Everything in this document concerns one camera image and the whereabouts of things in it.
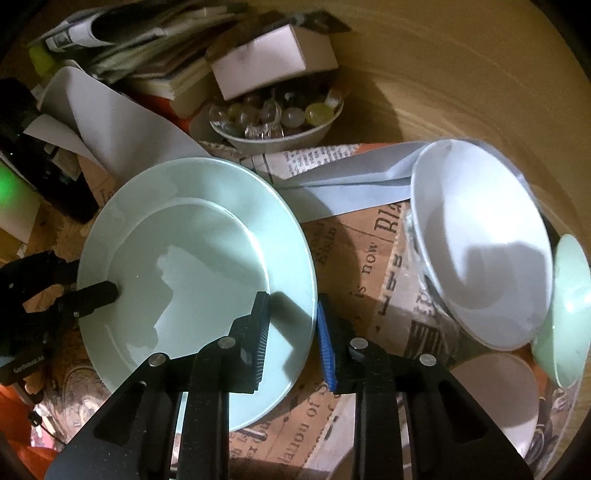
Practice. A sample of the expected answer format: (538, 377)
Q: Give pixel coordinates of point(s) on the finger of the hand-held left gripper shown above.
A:
(39, 272)
(92, 297)

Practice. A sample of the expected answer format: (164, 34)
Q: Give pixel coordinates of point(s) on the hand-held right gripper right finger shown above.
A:
(325, 346)

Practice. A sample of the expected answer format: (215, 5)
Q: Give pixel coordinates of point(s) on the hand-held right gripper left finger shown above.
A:
(261, 337)

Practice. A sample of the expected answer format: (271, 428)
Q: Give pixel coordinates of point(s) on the green plate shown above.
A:
(194, 240)

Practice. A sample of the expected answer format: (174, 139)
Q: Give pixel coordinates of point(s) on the green bowl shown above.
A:
(568, 323)

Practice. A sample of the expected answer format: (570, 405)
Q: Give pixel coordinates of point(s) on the dark glass bottle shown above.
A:
(51, 175)

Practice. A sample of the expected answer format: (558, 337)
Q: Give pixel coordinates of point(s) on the newspaper print tablecloth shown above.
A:
(369, 258)

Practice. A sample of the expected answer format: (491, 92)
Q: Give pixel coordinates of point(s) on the long white paper sheet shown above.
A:
(120, 124)

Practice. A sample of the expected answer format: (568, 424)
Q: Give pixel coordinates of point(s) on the pink bowl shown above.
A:
(498, 397)

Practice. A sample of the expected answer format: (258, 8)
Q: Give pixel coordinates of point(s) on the white bowl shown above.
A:
(485, 240)

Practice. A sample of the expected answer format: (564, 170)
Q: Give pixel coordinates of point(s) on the small bowl of glass marbles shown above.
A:
(277, 138)

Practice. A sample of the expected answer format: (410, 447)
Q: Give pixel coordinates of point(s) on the stack of books and newspapers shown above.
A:
(152, 50)

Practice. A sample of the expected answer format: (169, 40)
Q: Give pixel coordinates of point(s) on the small cardboard box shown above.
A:
(272, 60)

